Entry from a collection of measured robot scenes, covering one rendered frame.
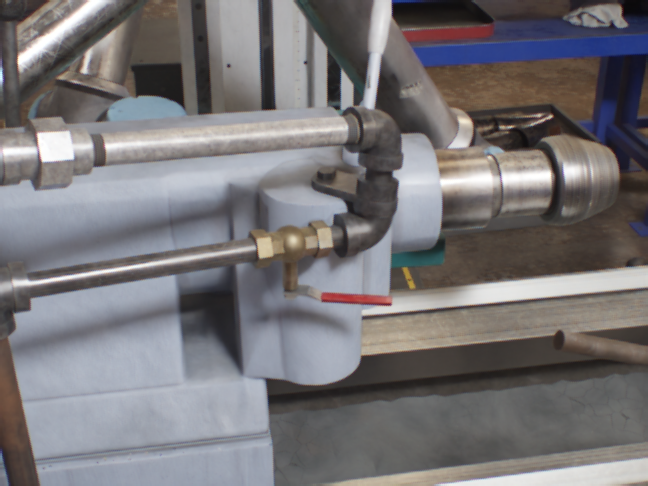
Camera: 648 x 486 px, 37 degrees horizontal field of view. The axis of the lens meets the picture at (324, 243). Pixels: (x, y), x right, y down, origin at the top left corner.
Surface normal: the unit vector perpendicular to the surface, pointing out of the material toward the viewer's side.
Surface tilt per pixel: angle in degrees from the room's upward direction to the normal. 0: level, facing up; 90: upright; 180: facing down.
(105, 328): 70
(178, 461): 90
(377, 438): 11
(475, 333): 0
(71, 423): 62
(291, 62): 90
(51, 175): 101
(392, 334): 0
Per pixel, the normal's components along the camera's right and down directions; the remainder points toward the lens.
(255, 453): 0.18, 0.48
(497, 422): 0.18, -0.81
